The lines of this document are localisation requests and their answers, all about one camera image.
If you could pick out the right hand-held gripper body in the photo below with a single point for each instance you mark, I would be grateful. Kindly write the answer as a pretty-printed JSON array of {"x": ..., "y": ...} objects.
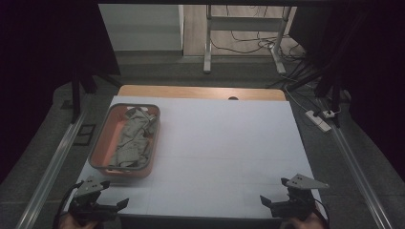
[{"x": 302, "y": 183}]

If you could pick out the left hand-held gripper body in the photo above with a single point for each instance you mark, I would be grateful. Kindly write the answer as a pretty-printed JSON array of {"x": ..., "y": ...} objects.
[{"x": 87, "y": 187}]

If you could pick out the grey garment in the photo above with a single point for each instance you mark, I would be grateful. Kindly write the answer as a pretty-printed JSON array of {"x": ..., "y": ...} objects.
[{"x": 133, "y": 143}]

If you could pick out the orange plastic basket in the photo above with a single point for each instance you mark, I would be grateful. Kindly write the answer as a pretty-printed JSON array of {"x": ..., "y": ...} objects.
[{"x": 110, "y": 133}]

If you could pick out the person's left hand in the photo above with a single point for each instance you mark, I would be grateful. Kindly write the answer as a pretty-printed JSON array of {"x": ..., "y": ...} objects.
[{"x": 71, "y": 224}]

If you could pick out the person's right hand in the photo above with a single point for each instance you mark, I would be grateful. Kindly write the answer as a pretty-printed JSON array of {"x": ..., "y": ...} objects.
[{"x": 310, "y": 223}]

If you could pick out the black floor socket plate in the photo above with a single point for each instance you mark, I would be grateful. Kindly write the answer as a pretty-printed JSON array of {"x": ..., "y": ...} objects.
[{"x": 84, "y": 135}]

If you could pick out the white power strip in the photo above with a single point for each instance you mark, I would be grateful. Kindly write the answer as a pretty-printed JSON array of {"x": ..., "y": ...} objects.
[{"x": 316, "y": 120}]

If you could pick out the white table cover sheet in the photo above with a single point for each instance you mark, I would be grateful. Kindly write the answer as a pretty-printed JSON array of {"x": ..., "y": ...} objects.
[{"x": 223, "y": 152}]

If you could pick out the white plug adapter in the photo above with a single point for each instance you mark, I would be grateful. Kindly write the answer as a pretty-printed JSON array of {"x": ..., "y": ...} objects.
[{"x": 329, "y": 114}]

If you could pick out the black stand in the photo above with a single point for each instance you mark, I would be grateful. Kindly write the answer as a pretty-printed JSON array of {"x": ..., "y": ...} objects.
[
  {"x": 336, "y": 95},
  {"x": 75, "y": 95}
]

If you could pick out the wooden table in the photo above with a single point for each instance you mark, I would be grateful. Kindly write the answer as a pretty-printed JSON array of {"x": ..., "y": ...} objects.
[{"x": 191, "y": 91}]

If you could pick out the dark curtain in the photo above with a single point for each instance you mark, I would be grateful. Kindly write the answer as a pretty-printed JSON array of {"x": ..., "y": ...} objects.
[
  {"x": 38, "y": 63},
  {"x": 375, "y": 63}
]

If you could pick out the white cabinet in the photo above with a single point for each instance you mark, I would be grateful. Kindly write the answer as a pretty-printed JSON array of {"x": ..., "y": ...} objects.
[{"x": 143, "y": 28}]

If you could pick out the aluminium rail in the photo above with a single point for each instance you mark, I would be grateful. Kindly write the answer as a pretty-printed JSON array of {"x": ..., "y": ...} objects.
[
  {"x": 51, "y": 171},
  {"x": 356, "y": 168}
]

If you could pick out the grey metal desk frame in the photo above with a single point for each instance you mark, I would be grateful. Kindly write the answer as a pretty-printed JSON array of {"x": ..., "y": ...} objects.
[{"x": 207, "y": 47}]

